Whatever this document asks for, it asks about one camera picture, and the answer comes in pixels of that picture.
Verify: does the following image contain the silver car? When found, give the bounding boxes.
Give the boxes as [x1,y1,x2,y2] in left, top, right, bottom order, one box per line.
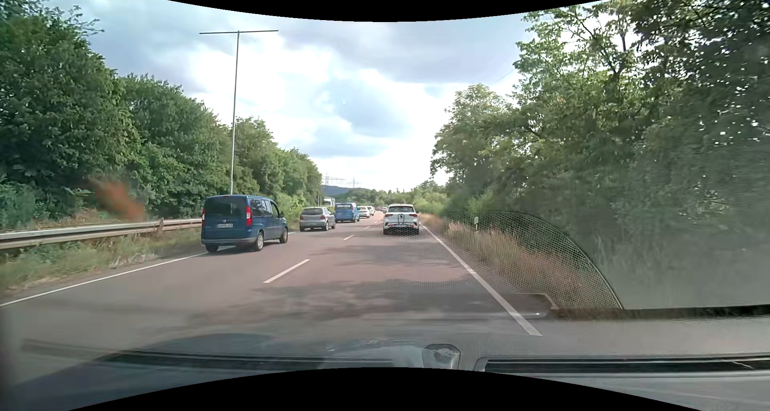
[299,207,336,232]

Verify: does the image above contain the grey asphalt road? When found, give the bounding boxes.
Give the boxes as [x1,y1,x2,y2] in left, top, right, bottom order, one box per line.
[0,209,560,364]

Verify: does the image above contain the road markings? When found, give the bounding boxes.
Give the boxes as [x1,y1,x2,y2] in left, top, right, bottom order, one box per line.
[0,211,543,337]

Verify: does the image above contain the car's own bonnet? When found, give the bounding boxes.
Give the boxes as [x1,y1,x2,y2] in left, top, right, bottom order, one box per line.
[0,306,770,411]

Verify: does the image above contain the grass verge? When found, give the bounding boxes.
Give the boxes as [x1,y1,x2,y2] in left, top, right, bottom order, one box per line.
[0,227,205,298]
[420,213,770,311]

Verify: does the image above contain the row of trees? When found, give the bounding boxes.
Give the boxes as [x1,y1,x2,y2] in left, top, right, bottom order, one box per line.
[0,0,324,230]
[337,0,770,261]

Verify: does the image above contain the grey lamp post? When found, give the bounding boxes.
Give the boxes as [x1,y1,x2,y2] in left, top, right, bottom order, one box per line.
[199,29,279,196]

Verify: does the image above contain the metal guard rail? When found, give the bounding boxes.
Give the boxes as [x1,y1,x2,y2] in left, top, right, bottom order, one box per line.
[0,218,203,251]

